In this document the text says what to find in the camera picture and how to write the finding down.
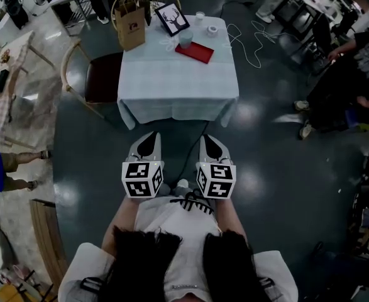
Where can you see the black square container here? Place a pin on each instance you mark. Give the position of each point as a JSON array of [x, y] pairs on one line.
[[147, 13]]

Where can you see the black framed deer picture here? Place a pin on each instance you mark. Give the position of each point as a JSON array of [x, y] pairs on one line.
[[171, 19]]

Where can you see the wooden bench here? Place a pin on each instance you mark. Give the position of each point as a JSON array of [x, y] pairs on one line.
[[46, 231]]

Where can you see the person's right forearm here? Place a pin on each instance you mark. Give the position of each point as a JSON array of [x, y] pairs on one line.
[[229, 219]]

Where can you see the black bag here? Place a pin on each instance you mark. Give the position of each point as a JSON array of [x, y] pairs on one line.
[[14, 9]]

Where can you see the person's blue jeans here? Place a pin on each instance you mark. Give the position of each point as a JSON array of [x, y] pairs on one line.
[[178, 192]]

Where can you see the grey-blue glass cup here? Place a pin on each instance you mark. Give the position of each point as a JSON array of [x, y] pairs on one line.
[[185, 39]]

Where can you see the white candle glass jar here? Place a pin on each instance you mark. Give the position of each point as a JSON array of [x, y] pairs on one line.
[[199, 17]]

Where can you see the wooden chair dark red seat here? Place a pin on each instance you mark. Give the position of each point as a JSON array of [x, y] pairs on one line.
[[104, 77]]

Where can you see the person's white shoe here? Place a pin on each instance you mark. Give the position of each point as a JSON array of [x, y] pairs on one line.
[[182, 183]]

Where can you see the brown paper bag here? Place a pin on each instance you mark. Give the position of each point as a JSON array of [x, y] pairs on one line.
[[130, 27]]

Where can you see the table with white tablecloth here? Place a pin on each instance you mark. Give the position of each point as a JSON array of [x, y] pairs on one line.
[[174, 83]]

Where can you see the person's left forearm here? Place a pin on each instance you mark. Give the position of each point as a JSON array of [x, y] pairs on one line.
[[121, 219]]

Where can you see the red box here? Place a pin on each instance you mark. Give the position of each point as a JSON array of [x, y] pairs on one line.
[[200, 53]]

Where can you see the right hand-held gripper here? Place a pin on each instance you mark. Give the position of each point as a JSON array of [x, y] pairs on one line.
[[217, 179]]

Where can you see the white top black leg table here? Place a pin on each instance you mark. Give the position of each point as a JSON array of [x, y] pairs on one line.
[[316, 2]]

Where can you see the dark grey chair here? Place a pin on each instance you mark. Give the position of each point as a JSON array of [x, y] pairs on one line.
[[300, 33]]

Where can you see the person's white t-shirt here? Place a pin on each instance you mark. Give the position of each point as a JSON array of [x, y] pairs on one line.
[[178, 231]]

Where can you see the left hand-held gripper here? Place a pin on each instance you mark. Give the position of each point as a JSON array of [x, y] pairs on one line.
[[140, 175]]

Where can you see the table with floral cloth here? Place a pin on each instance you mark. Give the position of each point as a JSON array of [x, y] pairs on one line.
[[11, 61]]

